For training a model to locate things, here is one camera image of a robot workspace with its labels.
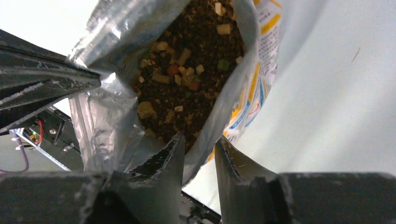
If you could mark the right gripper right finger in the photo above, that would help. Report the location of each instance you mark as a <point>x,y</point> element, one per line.
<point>248,192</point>

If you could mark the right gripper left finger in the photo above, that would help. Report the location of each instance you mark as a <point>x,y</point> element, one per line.
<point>150,193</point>

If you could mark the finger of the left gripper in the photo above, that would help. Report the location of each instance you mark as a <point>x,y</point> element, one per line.
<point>33,78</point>

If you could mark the pet food bag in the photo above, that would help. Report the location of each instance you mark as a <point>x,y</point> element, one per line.
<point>105,119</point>

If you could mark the pet food kibble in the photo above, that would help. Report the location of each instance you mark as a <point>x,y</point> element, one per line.
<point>185,69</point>

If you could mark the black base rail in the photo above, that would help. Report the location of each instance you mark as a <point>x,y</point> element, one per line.
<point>58,140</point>

